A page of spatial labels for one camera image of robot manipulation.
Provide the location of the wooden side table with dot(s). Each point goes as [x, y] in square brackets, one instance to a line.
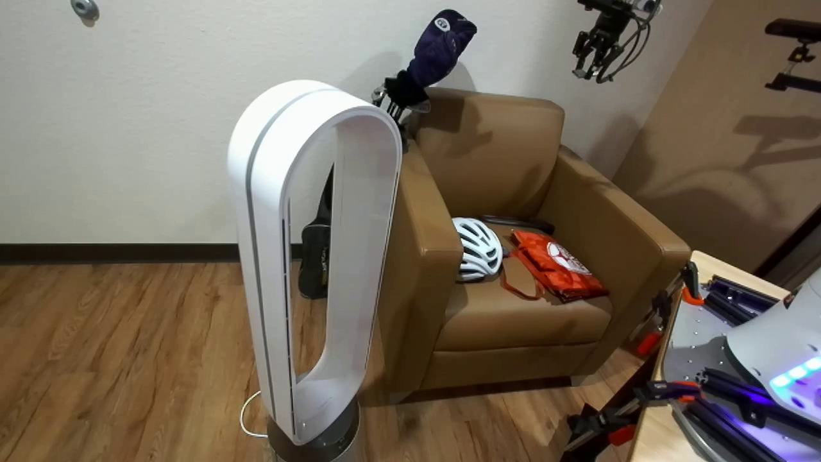
[658, 437]

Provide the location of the small grey object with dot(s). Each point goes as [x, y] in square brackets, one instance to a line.
[594, 67]

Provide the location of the red bag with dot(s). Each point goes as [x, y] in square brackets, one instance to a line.
[547, 264]

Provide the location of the red black clamp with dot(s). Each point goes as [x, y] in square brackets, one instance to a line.
[604, 423]
[650, 342]

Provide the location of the metal wall fixture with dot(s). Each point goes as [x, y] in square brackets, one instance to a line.
[86, 9]

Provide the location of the white bladeless tower fan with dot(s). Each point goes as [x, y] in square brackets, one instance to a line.
[273, 171]

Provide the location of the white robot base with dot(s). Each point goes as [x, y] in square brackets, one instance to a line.
[783, 342]

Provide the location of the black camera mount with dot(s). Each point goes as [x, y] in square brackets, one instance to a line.
[795, 29]

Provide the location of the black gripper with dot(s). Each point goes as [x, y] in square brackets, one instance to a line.
[611, 15]

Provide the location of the brown leather armchair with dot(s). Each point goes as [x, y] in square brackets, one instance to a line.
[503, 145]

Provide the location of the white bicycle helmet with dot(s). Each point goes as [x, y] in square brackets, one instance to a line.
[479, 248]

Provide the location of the black white golf headcover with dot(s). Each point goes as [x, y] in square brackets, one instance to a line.
[402, 96]

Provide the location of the black golf bag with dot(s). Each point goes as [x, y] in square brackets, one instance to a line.
[313, 258]

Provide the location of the black bars on table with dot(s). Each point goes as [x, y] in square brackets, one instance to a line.
[735, 298]

